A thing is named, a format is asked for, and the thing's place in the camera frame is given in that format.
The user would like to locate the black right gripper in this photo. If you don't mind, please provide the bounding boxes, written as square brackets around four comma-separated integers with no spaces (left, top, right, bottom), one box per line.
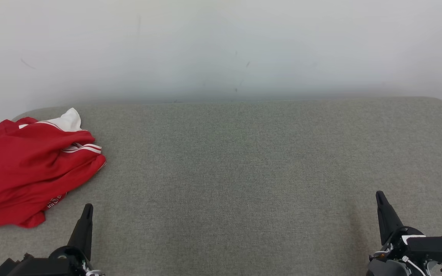
[374,191,442,276]

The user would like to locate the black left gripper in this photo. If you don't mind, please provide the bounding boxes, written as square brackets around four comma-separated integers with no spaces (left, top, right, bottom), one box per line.
[0,203,105,276]

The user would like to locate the red basketball jersey number 23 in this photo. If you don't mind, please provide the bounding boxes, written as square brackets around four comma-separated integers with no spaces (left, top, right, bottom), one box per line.
[0,108,107,200]

